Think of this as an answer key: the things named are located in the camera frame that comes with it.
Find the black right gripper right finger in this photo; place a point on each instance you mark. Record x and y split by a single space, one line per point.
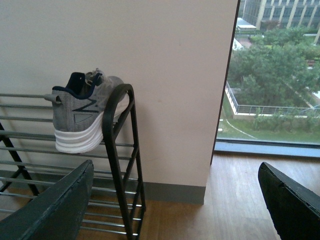
294 209

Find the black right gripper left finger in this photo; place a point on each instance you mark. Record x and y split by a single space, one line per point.
57 213

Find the grey sneaker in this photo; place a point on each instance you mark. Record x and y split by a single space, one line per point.
78 110

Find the black metal shoe rack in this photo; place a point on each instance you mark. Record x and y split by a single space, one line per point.
30 162

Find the right window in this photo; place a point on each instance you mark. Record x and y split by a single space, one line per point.
271 99

